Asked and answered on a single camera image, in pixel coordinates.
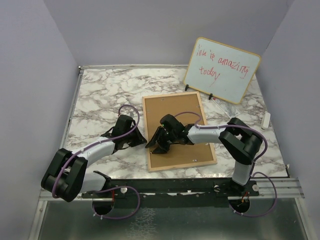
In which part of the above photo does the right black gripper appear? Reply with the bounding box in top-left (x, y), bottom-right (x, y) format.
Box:
top-left (146, 126), bottom-right (177, 154)

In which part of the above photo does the brown cardboard backing board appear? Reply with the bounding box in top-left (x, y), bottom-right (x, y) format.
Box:
top-left (144, 94), bottom-right (215, 168)

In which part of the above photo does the wooden picture frame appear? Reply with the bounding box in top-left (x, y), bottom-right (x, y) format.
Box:
top-left (141, 91), bottom-right (218, 172)

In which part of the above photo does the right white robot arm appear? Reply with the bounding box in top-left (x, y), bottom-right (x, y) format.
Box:
top-left (145, 114), bottom-right (268, 196)

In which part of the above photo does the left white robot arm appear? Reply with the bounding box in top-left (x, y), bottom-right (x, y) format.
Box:
top-left (40, 114), bottom-right (147, 202)

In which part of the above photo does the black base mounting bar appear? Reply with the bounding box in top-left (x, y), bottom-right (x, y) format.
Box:
top-left (82, 177), bottom-right (261, 209)

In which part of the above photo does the yellow-rimmed whiteboard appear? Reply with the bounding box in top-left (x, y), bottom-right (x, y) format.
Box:
top-left (183, 37), bottom-right (261, 104)

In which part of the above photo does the white whiteboard eraser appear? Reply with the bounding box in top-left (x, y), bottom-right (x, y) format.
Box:
top-left (260, 111), bottom-right (271, 130)

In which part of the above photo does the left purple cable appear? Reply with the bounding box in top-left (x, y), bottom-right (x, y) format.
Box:
top-left (51, 104), bottom-right (141, 220)

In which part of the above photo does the purple cable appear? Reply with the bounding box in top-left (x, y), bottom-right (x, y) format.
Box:
top-left (51, 104), bottom-right (141, 220)
top-left (174, 111), bottom-right (278, 218)

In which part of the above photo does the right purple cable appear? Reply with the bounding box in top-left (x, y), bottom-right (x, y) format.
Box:
top-left (174, 111), bottom-right (278, 218)

